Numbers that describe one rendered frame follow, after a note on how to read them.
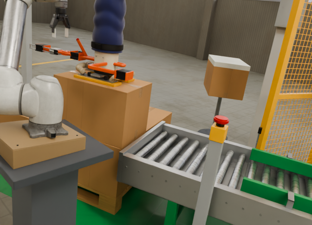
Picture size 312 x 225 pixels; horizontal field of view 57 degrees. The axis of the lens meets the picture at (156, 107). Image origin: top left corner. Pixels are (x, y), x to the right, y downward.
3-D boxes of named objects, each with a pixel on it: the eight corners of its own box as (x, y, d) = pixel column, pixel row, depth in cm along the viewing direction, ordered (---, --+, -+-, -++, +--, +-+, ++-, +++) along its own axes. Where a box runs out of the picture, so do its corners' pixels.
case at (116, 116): (146, 130, 233) (152, 82, 220) (121, 148, 197) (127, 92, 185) (84, 112, 253) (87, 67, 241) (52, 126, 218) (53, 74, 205)
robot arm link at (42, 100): (61, 125, 138) (64, 80, 133) (20, 123, 134) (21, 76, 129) (63, 116, 154) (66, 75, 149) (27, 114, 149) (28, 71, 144)
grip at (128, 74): (133, 79, 177) (133, 70, 176) (126, 81, 170) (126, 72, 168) (121, 76, 180) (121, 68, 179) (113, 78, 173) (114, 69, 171)
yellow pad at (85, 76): (121, 85, 202) (122, 78, 200) (113, 87, 193) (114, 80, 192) (82, 75, 214) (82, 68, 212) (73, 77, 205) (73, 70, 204)
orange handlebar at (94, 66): (140, 70, 202) (141, 65, 201) (117, 76, 175) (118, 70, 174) (39, 48, 235) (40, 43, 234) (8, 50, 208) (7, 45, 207)
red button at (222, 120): (229, 125, 135) (230, 117, 134) (226, 129, 129) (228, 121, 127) (214, 121, 137) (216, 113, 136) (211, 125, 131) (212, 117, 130)
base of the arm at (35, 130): (32, 141, 130) (33, 129, 129) (21, 126, 147) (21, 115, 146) (72, 137, 141) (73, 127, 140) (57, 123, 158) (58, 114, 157)
